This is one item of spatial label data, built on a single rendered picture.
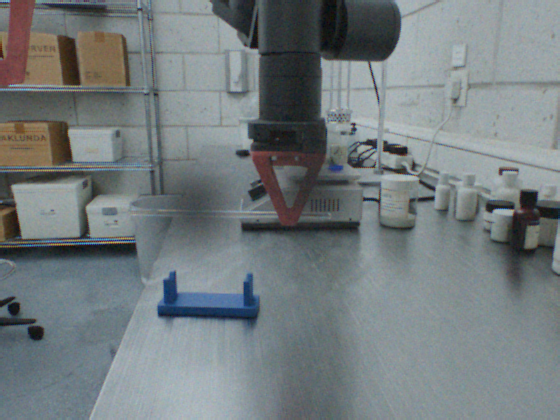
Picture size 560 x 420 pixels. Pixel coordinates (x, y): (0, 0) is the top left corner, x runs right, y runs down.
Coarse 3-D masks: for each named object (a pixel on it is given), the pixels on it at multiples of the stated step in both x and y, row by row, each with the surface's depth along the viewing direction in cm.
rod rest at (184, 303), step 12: (252, 276) 49; (168, 288) 47; (252, 288) 49; (168, 300) 47; (180, 300) 48; (192, 300) 48; (204, 300) 48; (216, 300) 48; (228, 300) 48; (240, 300) 48; (252, 300) 48; (168, 312) 47; (180, 312) 47; (192, 312) 47; (204, 312) 47; (216, 312) 47; (228, 312) 47; (240, 312) 47; (252, 312) 47
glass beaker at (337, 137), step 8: (328, 128) 75; (336, 128) 80; (344, 128) 79; (328, 136) 76; (336, 136) 76; (344, 136) 76; (328, 144) 76; (336, 144) 76; (344, 144) 76; (328, 152) 76; (336, 152) 76; (344, 152) 77; (328, 160) 77; (336, 160) 76; (344, 160) 77; (328, 168) 77; (336, 168) 77; (344, 168) 78
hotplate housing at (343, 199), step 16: (288, 192) 75; (320, 192) 75; (336, 192) 75; (352, 192) 76; (240, 208) 81; (256, 208) 75; (272, 208) 76; (304, 208) 76; (320, 208) 76; (336, 208) 76; (352, 208) 76; (256, 224) 76; (272, 224) 77; (304, 224) 77; (320, 224) 77; (336, 224) 77; (352, 224) 77
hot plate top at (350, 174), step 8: (288, 168) 82; (296, 168) 82; (304, 168) 82; (352, 168) 82; (288, 176) 75; (296, 176) 75; (320, 176) 75; (328, 176) 75; (336, 176) 75; (344, 176) 75; (352, 176) 75
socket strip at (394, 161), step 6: (360, 150) 170; (372, 150) 156; (366, 156) 162; (372, 156) 156; (384, 156) 144; (390, 156) 139; (396, 156) 136; (402, 156) 136; (408, 156) 136; (384, 162) 144; (390, 162) 139; (396, 162) 136; (408, 162) 136; (396, 168) 136; (402, 168) 137
